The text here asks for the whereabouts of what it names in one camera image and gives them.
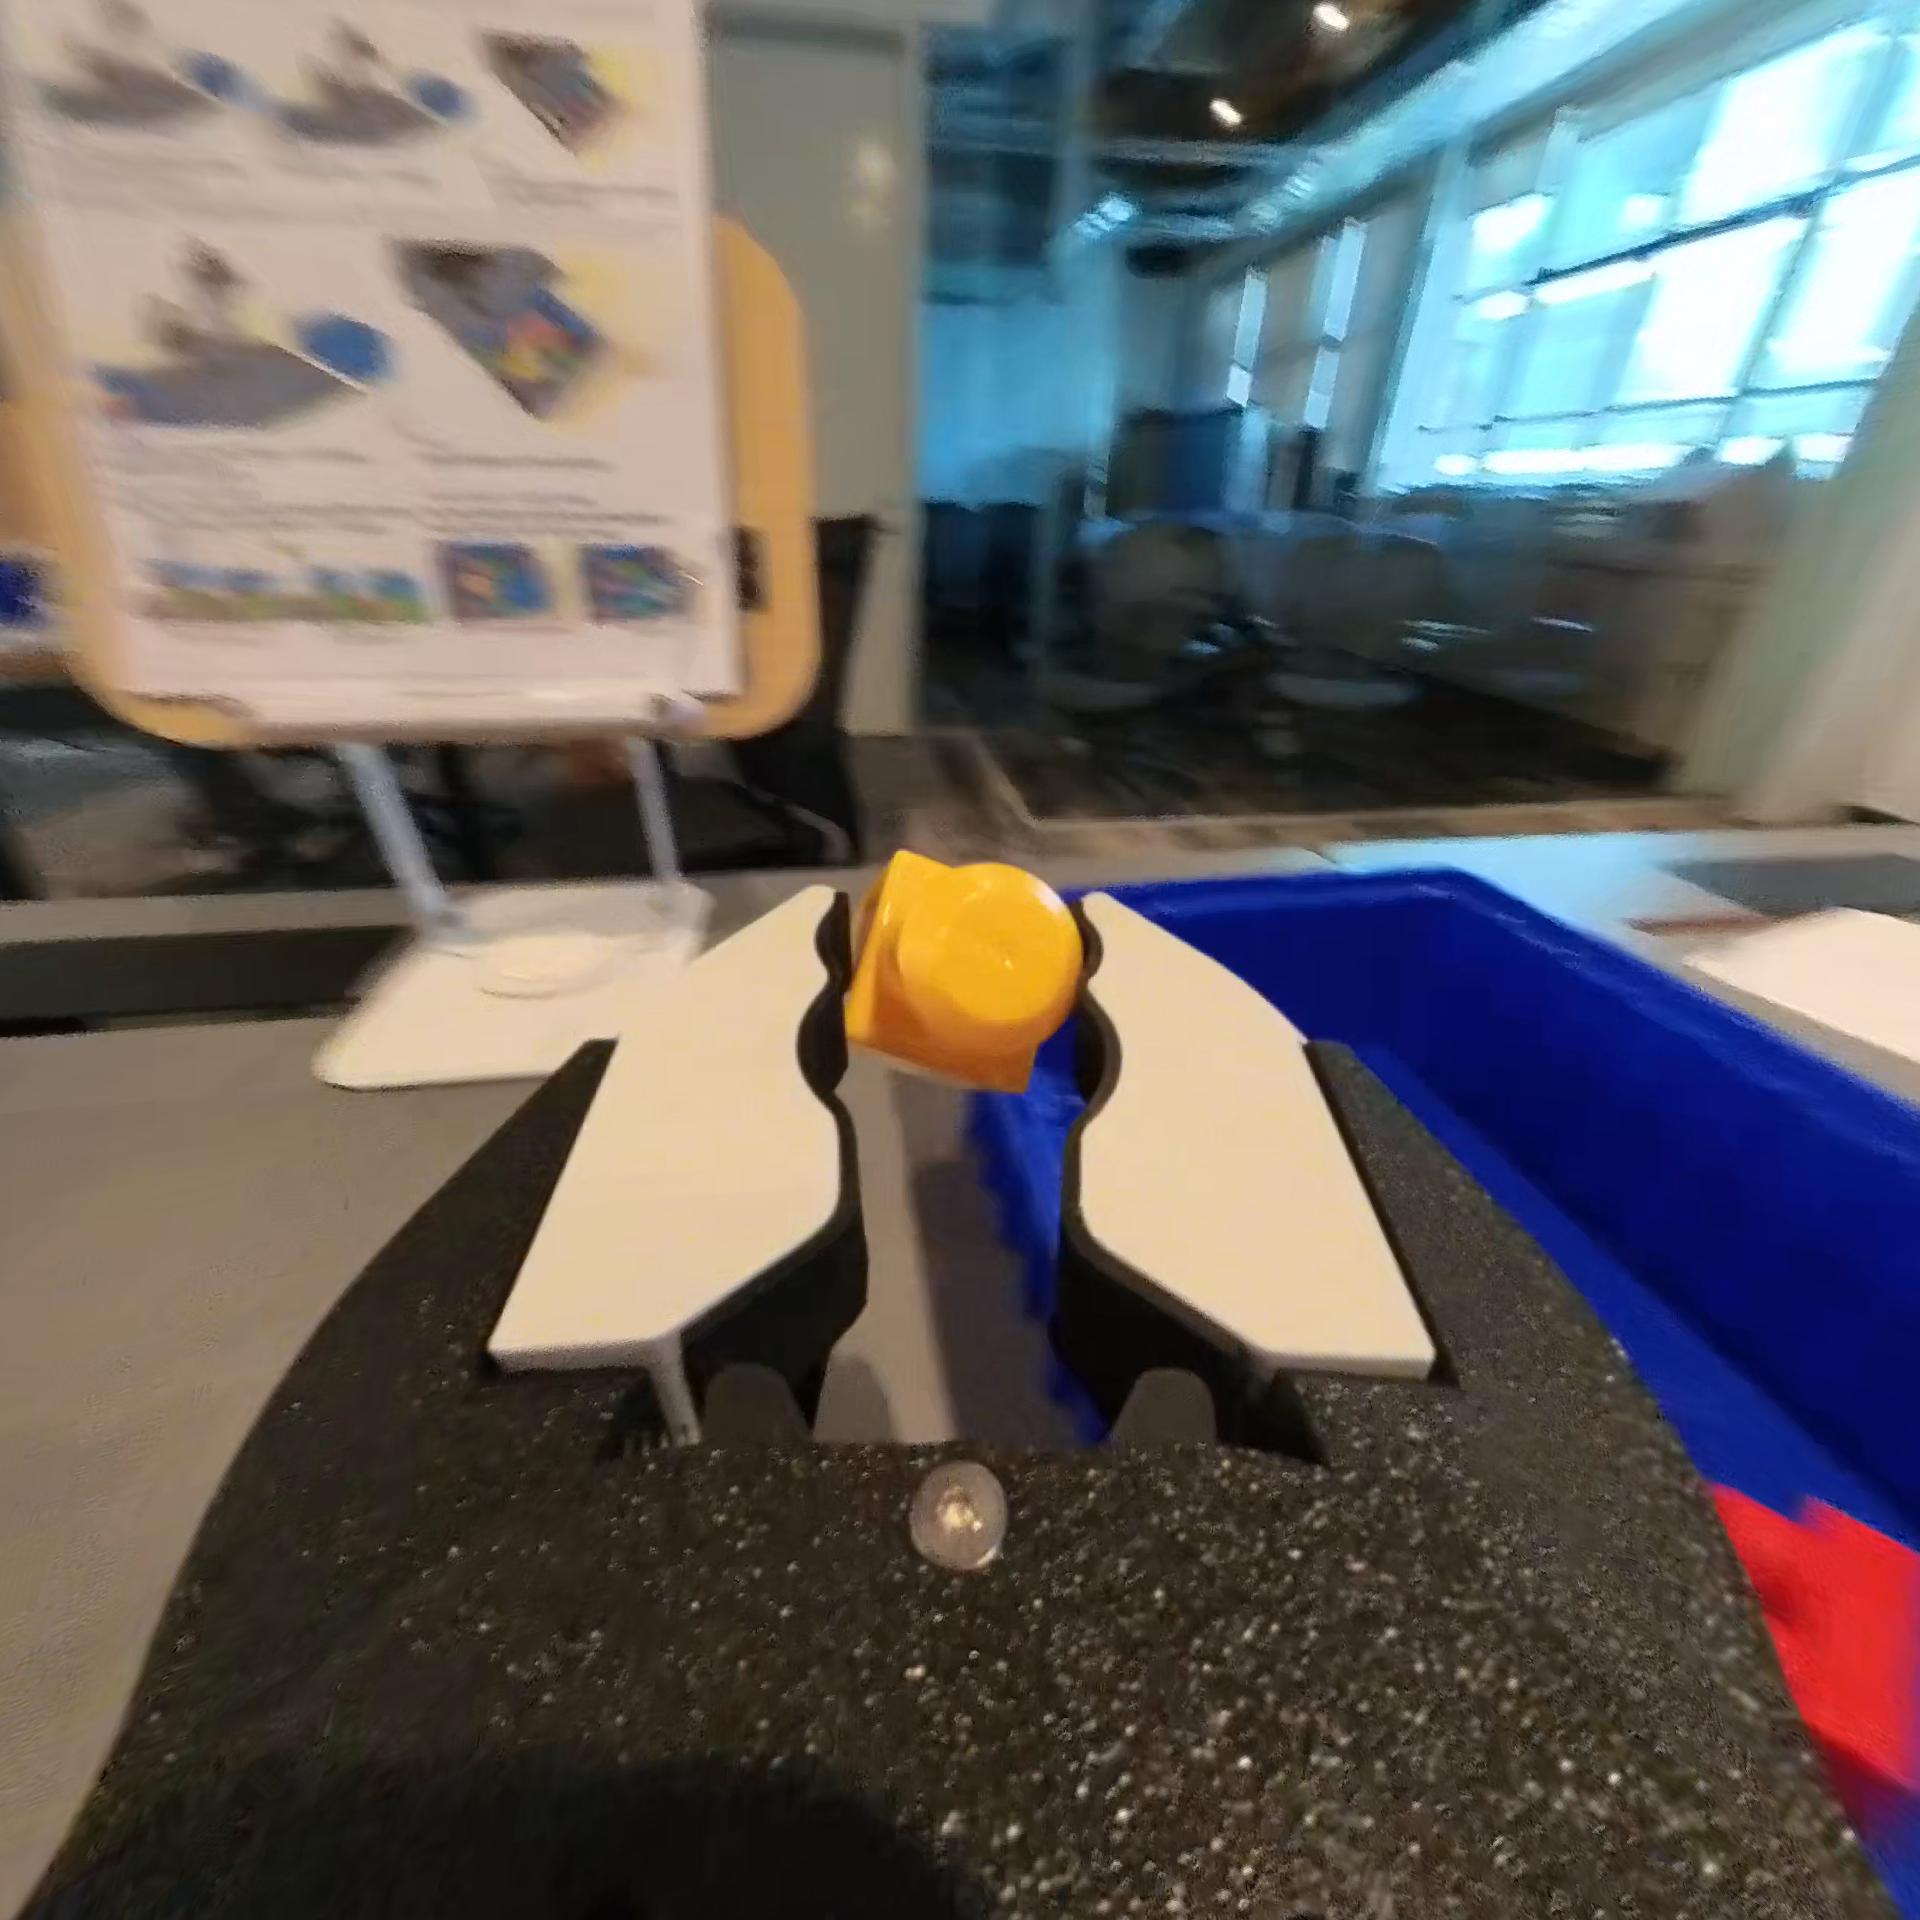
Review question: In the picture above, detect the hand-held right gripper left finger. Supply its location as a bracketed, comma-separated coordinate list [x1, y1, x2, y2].
[488, 884, 872, 1445]

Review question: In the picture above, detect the printed instruction sheet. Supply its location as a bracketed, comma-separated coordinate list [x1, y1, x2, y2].
[0, 0, 745, 707]

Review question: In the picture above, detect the clear acrylic sign stand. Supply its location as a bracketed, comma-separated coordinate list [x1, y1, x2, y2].
[0, 0, 752, 1093]

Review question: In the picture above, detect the wooden rounded panel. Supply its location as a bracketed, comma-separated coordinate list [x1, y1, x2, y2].
[0, 210, 824, 749]

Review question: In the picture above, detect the yellow mega block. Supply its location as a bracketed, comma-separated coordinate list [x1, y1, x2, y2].
[844, 851, 1085, 1093]

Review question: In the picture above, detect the large paned window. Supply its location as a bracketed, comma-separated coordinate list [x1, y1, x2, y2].
[1350, 29, 1920, 496]

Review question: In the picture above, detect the group of pale office chairs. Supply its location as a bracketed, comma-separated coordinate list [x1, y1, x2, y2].
[1049, 496, 1770, 723]

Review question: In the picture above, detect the dark grey desk mat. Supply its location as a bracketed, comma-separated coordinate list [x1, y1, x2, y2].
[1663, 854, 1920, 922]

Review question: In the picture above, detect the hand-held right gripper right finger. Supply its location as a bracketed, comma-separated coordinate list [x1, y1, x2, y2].
[1057, 891, 1440, 1431]

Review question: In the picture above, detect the blue plastic bin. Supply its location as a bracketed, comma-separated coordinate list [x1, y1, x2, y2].
[967, 866, 1920, 1912]

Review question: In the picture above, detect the white flat sheet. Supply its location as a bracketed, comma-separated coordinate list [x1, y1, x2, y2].
[1680, 907, 1920, 1069]

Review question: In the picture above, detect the red two-stud mega block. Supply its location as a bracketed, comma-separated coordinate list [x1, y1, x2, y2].
[1710, 1486, 1920, 1800]

